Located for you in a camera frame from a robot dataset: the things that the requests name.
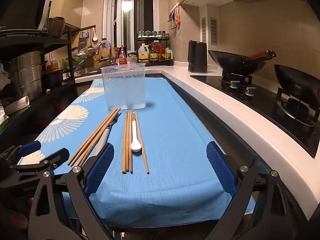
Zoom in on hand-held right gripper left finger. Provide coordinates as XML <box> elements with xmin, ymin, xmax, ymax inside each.
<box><xmin>30</xmin><ymin>142</ymin><xmax>115</xmax><ymax>240</ymax></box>

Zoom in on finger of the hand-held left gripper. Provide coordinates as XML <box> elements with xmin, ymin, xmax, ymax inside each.
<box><xmin>0</xmin><ymin>141</ymin><xmax>42</xmax><ymax>166</ymax></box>
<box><xmin>11</xmin><ymin>147</ymin><xmax>70</xmax><ymax>173</ymax></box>

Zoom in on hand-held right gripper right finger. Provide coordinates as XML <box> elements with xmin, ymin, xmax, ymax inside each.
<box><xmin>206</xmin><ymin>141</ymin><xmax>304</xmax><ymax>240</ymax></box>

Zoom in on fork with white handle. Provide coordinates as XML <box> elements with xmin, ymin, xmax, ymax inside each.
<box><xmin>94</xmin><ymin>116</ymin><xmax>119</xmax><ymax>155</ymax></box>

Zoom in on group of wooden chopsticks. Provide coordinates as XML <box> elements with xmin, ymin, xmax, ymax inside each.
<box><xmin>67</xmin><ymin>107</ymin><xmax>150</xmax><ymax>174</ymax></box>

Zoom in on white spoon striped handle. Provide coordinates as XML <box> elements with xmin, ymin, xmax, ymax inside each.
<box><xmin>130</xmin><ymin>112</ymin><xmax>142</xmax><ymax>152</ymax></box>

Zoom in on clear plastic utensil container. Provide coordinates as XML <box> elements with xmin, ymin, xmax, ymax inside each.
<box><xmin>100</xmin><ymin>64</ymin><xmax>147</xmax><ymax>112</ymax></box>

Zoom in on white paper roll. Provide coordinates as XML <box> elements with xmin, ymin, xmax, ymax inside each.
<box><xmin>4</xmin><ymin>96</ymin><xmax>30</xmax><ymax>114</ymax></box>

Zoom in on blue patterned tablecloth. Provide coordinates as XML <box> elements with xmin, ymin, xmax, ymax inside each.
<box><xmin>34</xmin><ymin>76</ymin><xmax>257</xmax><ymax>214</ymax></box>

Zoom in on steel stockpot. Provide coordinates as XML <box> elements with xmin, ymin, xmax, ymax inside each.
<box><xmin>9</xmin><ymin>51</ymin><xmax>43</xmax><ymax>102</ymax></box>

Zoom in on black pot orange lid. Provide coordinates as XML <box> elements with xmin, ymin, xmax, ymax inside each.
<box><xmin>41</xmin><ymin>67</ymin><xmax>64</xmax><ymax>89</ymax></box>

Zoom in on black glass gas stove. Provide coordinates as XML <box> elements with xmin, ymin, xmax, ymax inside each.
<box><xmin>190</xmin><ymin>72</ymin><xmax>320</xmax><ymax>158</ymax></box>

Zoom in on black burner grate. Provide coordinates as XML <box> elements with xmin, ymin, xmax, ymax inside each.
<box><xmin>272</xmin><ymin>87</ymin><xmax>318</xmax><ymax>127</ymax></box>
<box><xmin>221</xmin><ymin>72</ymin><xmax>253</xmax><ymax>85</ymax></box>

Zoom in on green bowl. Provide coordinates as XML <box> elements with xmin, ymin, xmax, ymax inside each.
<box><xmin>61</xmin><ymin>57</ymin><xmax>85</xmax><ymax>69</ymax></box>

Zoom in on black metal kitchen rack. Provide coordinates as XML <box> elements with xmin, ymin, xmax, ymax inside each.
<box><xmin>0</xmin><ymin>25</ymin><xmax>97</xmax><ymax>140</ymax></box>

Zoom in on round wooden cutting board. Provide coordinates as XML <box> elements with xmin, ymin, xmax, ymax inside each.
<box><xmin>94</xmin><ymin>40</ymin><xmax>117</xmax><ymax>68</ymax></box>

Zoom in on hanging steel ladle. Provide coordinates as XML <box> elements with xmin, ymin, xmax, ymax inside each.
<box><xmin>86</xmin><ymin>30</ymin><xmax>95</xmax><ymax>54</ymax></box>

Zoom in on hanging metal grater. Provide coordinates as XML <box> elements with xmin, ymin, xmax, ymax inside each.
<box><xmin>78</xmin><ymin>31</ymin><xmax>87</xmax><ymax>50</ymax></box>

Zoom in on black electric kettle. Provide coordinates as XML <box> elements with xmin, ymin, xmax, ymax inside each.
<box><xmin>187</xmin><ymin>40</ymin><xmax>208</xmax><ymax>73</ymax></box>

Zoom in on chrome sink faucet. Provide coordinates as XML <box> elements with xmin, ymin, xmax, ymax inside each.
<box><xmin>96</xmin><ymin>42</ymin><xmax>114</xmax><ymax>65</ymax></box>

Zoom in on yellow cooking oil bottle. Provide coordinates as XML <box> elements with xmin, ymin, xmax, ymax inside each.
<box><xmin>138</xmin><ymin>44</ymin><xmax>150</xmax><ymax>63</ymax></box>

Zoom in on brown bowl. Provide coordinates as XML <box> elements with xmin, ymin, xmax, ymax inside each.
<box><xmin>47</xmin><ymin>17</ymin><xmax>66</xmax><ymax>38</ymax></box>

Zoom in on black spice rack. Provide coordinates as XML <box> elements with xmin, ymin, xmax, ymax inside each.
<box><xmin>137</xmin><ymin>31</ymin><xmax>175</xmax><ymax>66</ymax></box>

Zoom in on row of sauce bottles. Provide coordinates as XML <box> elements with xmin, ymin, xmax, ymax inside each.
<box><xmin>149</xmin><ymin>42</ymin><xmax>173</xmax><ymax>62</ymax></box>

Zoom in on black microwave oven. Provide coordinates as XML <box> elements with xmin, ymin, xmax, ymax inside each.
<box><xmin>0</xmin><ymin>0</ymin><xmax>52</xmax><ymax>34</ymax></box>

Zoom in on row of spice jars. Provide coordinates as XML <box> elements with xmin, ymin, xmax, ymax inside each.
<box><xmin>138</xmin><ymin>31</ymin><xmax>166</xmax><ymax>37</ymax></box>

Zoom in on white framed window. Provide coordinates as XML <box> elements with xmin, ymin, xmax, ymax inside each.
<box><xmin>104</xmin><ymin>0</ymin><xmax>160</xmax><ymax>53</ymax></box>

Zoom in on hanging kitchen tools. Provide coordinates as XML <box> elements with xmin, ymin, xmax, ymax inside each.
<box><xmin>169</xmin><ymin>3</ymin><xmax>182</xmax><ymax>30</ymax></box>

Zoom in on black wok wooden handle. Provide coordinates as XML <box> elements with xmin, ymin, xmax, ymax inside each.
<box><xmin>208</xmin><ymin>49</ymin><xmax>277</xmax><ymax>77</ymax></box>

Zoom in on wall vent grille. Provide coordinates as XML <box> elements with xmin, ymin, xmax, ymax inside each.
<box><xmin>209</xmin><ymin>17</ymin><xmax>217</xmax><ymax>46</ymax></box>
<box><xmin>201</xmin><ymin>17</ymin><xmax>207</xmax><ymax>43</ymax></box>

